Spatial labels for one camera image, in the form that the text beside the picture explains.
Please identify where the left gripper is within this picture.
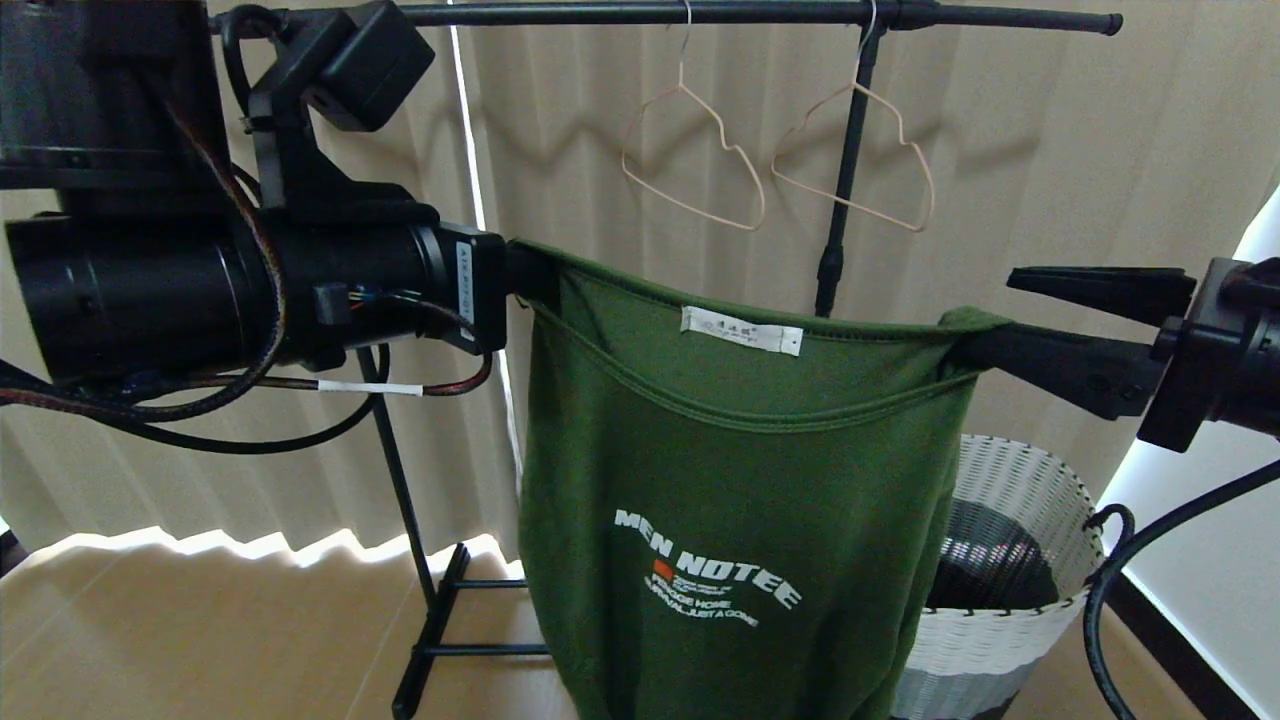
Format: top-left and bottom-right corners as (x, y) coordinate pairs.
(5, 212), (509, 383)

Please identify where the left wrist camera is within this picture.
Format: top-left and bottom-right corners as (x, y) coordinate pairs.
(243, 0), (441, 229)

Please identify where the white laundry basket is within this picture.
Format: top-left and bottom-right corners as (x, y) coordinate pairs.
(890, 432), (1137, 720)

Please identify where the pink clothes hanger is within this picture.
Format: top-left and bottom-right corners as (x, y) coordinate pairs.
(770, 0), (937, 234)
(620, 0), (768, 233)

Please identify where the black clothes rack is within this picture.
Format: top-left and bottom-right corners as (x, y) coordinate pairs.
(355, 0), (1123, 720)

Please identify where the beige curtain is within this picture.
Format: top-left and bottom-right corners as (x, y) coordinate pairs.
(0, 0), (1280, 586)

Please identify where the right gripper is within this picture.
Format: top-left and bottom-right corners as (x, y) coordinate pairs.
(948, 256), (1280, 454)

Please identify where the green long-sleeved shirt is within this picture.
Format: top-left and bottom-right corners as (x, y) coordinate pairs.
(514, 240), (1013, 720)

